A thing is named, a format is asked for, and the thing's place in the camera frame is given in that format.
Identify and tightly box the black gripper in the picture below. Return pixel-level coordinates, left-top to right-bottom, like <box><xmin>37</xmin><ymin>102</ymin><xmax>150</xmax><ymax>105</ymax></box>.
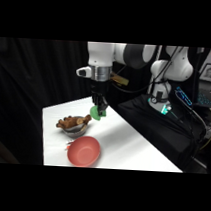
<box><xmin>89</xmin><ymin>79</ymin><xmax>111</xmax><ymax>118</ymax></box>

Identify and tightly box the green triangle block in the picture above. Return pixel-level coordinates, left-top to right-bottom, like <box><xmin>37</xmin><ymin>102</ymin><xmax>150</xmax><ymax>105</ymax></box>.
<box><xmin>88</xmin><ymin>104</ymin><xmax>110</xmax><ymax>123</ymax></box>

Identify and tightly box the silver metal bowl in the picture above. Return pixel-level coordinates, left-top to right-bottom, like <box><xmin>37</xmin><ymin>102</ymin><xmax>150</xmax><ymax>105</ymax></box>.
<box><xmin>61</xmin><ymin>115</ymin><xmax>92</xmax><ymax>139</ymax></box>

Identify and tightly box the pink bowl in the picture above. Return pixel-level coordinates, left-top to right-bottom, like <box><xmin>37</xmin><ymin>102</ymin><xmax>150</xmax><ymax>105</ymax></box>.
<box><xmin>65</xmin><ymin>135</ymin><xmax>102</xmax><ymax>168</ymax></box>

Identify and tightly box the brown plush toy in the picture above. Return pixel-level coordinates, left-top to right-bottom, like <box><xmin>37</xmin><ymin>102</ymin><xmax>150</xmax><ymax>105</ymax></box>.
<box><xmin>55</xmin><ymin>112</ymin><xmax>93</xmax><ymax>131</ymax></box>

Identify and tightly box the small red white object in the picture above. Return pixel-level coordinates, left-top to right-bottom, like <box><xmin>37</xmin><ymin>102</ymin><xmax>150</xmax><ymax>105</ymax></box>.
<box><xmin>64</xmin><ymin>138</ymin><xmax>76</xmax><ymax>152</ymax></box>

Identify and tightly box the black covered robot stand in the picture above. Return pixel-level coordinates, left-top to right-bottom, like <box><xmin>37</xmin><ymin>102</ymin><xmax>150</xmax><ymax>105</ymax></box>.
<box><xmin>113</xmin><ymin>92</ymin><xmax>209</xmax><ymax>175</ymax></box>

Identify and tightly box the small green light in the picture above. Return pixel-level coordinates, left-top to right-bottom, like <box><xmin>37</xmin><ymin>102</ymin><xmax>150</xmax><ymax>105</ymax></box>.
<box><xmin>159</xmin><ymin>104</ymin><xmax>172</xmax><ymax>117</ymax></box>

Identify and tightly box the black curtain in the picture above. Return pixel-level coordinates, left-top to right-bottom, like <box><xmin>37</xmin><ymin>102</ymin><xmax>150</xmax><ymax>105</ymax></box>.
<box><xmin>0</xmin><ymin>37</ymin><xmax>159</xmax><ymax>172</ymax></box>

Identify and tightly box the teal lit keyboard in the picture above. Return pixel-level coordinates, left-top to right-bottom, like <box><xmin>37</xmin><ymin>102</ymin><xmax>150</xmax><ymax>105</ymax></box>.
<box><xmin>196</xmin><ymin>91</ymin><xmax>211</xmax><ymax>109</ymax></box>

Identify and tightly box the framed portrait picture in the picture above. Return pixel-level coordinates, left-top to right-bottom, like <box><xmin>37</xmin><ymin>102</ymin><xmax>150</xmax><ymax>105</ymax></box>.
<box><xmin>198</xmin><ymin>62</ymin><xmax>211</xmax><ymax>83</ymax></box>

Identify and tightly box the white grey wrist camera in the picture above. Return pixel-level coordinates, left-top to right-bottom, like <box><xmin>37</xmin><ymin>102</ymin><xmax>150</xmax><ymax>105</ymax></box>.
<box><xmin>75</xmin><ymin>65</ymin><xmax>94</xmax><ymax>79</ymax></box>

